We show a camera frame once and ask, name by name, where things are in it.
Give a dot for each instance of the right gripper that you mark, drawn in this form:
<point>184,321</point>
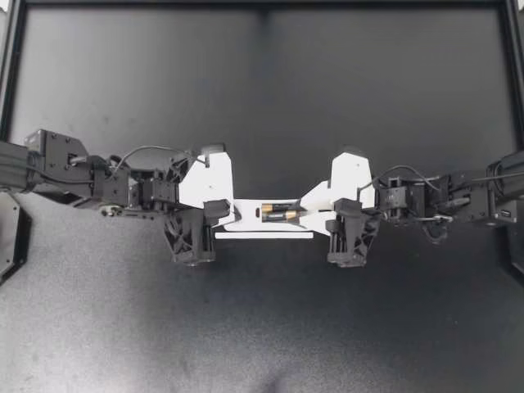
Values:
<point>350,237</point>

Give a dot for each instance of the black frame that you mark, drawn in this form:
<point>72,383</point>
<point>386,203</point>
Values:
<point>10,61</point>

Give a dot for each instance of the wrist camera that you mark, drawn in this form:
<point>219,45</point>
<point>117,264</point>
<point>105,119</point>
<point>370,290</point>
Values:
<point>209,180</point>
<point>352,176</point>

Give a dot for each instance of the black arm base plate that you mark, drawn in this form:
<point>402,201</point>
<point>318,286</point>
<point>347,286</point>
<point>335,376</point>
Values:
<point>513,254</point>
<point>12,237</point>

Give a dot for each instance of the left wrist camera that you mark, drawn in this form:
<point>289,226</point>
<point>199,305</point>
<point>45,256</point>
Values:
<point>209,180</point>

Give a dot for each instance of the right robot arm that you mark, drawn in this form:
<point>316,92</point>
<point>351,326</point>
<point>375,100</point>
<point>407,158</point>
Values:
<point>458,196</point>

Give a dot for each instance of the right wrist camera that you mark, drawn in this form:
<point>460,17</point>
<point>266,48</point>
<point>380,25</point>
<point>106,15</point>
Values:
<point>352,176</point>

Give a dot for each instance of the black and gold battery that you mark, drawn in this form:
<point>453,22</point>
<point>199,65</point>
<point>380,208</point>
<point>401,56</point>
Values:
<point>280,217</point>
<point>278,207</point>

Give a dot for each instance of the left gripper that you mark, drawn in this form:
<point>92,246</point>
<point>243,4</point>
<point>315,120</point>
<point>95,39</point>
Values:
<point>190,237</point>

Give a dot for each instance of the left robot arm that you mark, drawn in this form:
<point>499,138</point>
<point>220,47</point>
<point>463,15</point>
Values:
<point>61,155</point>

